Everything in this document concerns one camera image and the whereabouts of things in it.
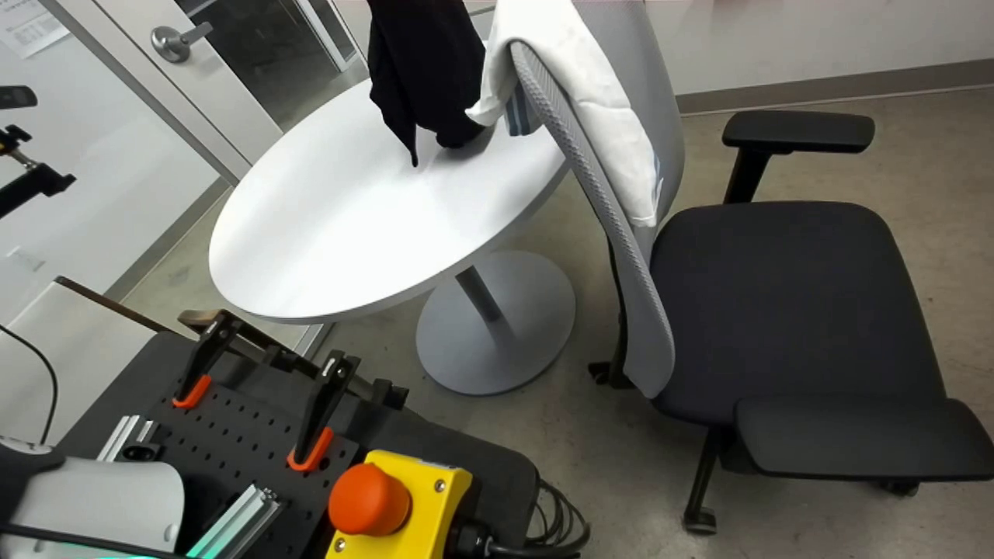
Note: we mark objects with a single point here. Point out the black shirt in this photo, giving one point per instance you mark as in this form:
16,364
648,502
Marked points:
427,70

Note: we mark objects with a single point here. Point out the white towel with blue stripes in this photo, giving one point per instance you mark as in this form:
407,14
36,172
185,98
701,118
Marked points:
565,43

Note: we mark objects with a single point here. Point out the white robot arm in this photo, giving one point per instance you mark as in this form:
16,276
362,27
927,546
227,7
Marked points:
74,502

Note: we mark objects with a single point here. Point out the grey and black office chair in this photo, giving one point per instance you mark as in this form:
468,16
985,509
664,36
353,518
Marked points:
787,330

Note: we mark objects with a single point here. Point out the yellow emergency stop box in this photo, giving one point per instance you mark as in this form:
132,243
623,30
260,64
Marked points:
396,508

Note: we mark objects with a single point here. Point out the black perforated mounting board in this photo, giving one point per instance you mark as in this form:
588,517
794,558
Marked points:
245,422

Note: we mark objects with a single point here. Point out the green-tinted aluminium profile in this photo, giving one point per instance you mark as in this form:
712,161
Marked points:
238,527

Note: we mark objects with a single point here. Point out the white door with glass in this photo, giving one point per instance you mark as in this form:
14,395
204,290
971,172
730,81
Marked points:
261,70

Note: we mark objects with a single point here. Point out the silver aluminium profile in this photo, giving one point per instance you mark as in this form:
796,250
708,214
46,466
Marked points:
132,430

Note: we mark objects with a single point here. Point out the white round pedestal table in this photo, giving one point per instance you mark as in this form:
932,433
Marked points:
340,222

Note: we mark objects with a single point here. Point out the right orange-handled black clamp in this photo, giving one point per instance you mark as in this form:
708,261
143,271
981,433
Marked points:
313,433

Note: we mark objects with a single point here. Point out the orange-handled black clamp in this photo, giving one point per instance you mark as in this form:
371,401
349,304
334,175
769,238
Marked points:
313,433
214,334

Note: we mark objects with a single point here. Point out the left orange-handled black clamp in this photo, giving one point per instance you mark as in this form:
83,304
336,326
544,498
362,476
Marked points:
214,334

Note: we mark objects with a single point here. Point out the silver door handle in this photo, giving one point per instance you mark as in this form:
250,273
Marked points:
174,43

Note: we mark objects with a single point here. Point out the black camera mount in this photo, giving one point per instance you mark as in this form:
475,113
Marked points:
36,179

